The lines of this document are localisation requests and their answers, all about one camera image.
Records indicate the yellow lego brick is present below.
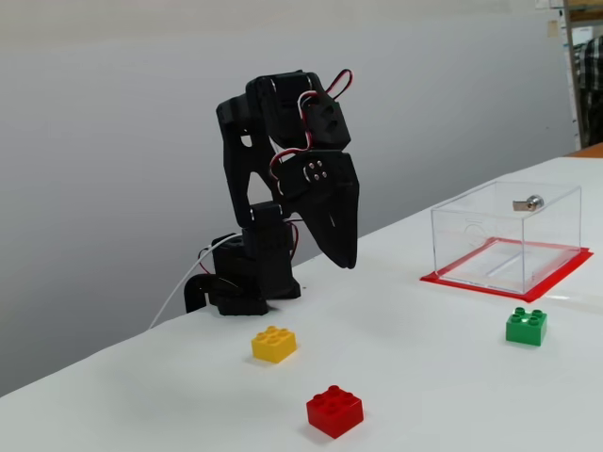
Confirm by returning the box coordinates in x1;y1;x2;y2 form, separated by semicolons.
251;325;298;364

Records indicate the brown wooden table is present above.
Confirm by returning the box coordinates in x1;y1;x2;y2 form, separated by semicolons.
564;143;603;160

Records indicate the green lego brick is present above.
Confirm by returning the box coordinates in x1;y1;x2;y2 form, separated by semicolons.
505;307;548;348

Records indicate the person in plaid shirt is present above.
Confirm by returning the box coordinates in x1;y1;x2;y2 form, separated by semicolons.
577;37;603;142

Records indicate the red lego brick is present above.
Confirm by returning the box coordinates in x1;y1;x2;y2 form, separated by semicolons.
305;384;365;440

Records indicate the red tape frame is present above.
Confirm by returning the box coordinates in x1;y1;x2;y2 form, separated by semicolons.
419;237;595;303

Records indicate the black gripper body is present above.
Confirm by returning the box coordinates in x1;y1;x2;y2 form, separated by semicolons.
277;149;361;209

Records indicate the silver metal box lock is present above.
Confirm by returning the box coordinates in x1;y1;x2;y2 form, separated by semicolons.
512;194;546;214

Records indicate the red white servo wire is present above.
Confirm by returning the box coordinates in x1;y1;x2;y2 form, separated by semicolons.
324;69;353;100
269;89;326;194

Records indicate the white cable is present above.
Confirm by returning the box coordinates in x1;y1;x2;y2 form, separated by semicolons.
149;237;236;331

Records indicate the transparent plastic box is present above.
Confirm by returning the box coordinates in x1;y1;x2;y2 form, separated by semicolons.
431;181;583;297

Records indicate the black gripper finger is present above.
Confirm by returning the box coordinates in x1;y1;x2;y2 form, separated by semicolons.
300;205;349;269
331;199;359;270

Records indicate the black table clamp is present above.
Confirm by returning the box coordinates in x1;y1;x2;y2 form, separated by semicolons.
183;273;218;315

